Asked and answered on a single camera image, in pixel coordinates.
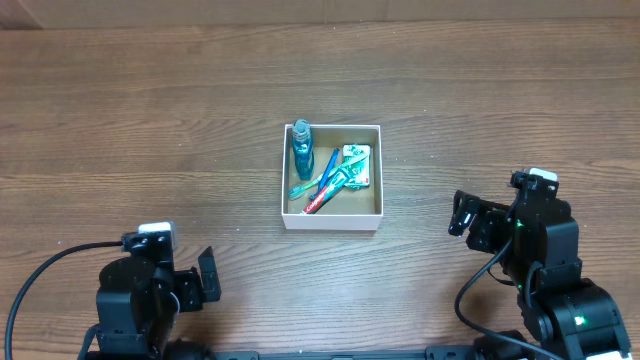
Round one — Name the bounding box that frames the green white toothbrush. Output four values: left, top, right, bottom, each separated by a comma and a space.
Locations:
288, 153, 368, 200

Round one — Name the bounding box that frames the red green toothpaste tube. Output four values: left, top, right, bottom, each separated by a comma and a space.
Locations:
301, 168, 352, 214

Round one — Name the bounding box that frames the green white soap bar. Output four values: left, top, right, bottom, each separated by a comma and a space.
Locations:
343, 144, 371, 190

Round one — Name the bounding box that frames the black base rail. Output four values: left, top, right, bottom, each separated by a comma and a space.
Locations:
212, 345, 482, 360

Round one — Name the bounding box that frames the blue mouthwash bottle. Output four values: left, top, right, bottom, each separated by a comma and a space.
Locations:
292, 119, 314, 181

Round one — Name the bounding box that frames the blue disposable razor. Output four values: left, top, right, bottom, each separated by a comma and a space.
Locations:
309, 148, 340, 200

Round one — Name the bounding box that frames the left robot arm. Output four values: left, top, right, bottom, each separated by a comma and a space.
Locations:
78, 230, 221, 359

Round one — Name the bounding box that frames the white open cardboard box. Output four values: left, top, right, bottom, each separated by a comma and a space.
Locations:
280, 124, 384, 231

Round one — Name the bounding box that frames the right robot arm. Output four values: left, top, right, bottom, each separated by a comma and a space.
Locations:
441, 167, 632, 359

